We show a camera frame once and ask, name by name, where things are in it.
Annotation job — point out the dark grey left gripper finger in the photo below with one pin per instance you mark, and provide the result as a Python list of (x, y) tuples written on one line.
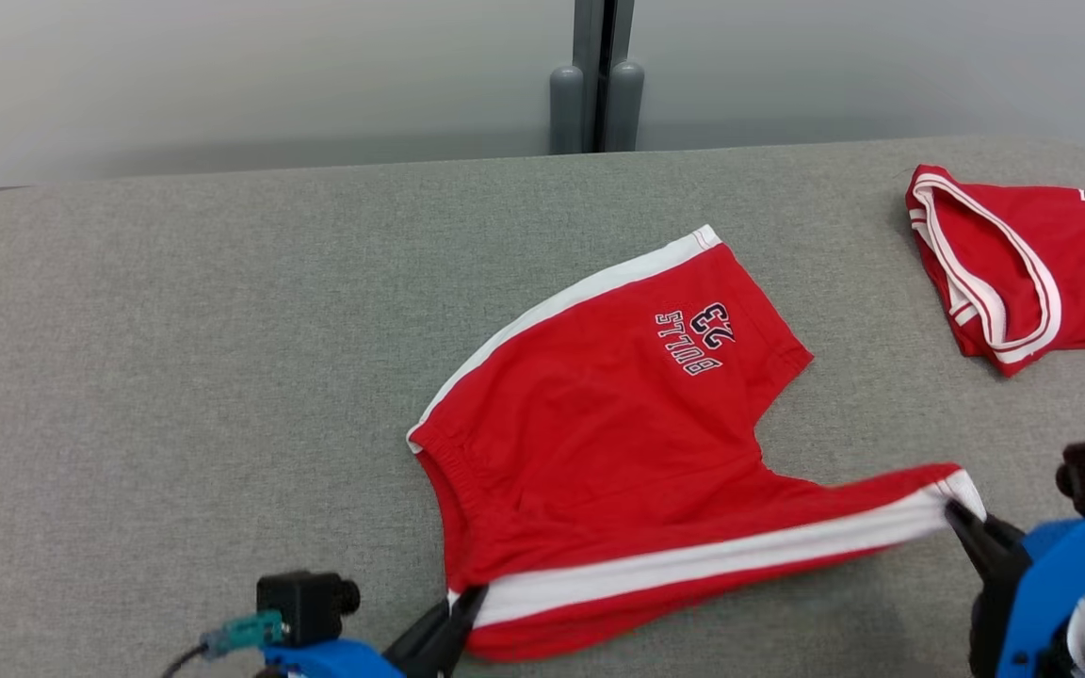
[(415, 654), (458, 631)]

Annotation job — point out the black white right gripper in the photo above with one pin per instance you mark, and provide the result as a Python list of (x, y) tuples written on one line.
[(987, 631)]

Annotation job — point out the red Bulls basketball shorts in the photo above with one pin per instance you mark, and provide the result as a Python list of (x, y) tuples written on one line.
[(599, 443)]

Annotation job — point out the red Bulls basketball jersey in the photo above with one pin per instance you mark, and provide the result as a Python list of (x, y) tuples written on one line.
[(1060, 254)]

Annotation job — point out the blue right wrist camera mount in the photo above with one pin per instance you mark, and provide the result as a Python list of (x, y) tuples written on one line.
[(1060, 565)]

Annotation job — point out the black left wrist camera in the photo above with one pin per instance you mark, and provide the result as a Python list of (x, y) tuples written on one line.
[(307, 603)]

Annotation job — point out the teal left camera connector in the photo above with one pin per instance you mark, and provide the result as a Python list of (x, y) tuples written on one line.
[(241, 636)]

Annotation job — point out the grey partition post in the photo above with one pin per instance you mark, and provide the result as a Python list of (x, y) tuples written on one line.
[(623, 56), (582, 56)]

